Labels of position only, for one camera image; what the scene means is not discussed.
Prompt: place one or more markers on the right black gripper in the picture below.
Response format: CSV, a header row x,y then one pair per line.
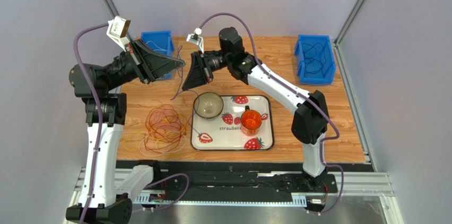
x,y
202,69

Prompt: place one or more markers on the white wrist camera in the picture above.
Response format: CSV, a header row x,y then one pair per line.
x,y
197,39
117,31

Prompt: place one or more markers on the aluminium front rail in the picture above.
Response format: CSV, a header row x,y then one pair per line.
x,y
345,175

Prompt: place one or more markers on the blue plastic bin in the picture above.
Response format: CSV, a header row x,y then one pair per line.
x,y
315,60
159,41

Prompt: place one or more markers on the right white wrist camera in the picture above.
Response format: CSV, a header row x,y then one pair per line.
x,y
197,39

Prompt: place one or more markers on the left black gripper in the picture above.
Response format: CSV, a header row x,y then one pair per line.
x,y
148,65

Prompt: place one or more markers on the right aluminium frame post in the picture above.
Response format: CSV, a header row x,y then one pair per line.
x,y
356,8

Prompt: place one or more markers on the right blue plastic bin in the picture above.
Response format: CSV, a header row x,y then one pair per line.
x,y
315,60

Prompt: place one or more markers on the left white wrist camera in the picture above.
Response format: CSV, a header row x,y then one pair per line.
x,y
117,31

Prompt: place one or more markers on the left blue plastic bin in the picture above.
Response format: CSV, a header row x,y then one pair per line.
x,y
159,41

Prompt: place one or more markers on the grey ceramic bowl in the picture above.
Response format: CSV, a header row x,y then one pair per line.
x,y
208,105

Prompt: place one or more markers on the white strawberry tray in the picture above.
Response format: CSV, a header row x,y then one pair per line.
x,y
223,132

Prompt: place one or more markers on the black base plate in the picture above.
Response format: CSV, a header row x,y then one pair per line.
x,y
235,181

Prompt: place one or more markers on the orange translucent mug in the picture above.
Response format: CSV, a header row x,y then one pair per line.
x,y
251,121

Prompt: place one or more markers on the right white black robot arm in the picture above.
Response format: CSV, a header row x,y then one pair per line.
x,y
309,110

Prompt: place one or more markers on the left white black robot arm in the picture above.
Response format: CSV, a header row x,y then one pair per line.
x,y
101,199

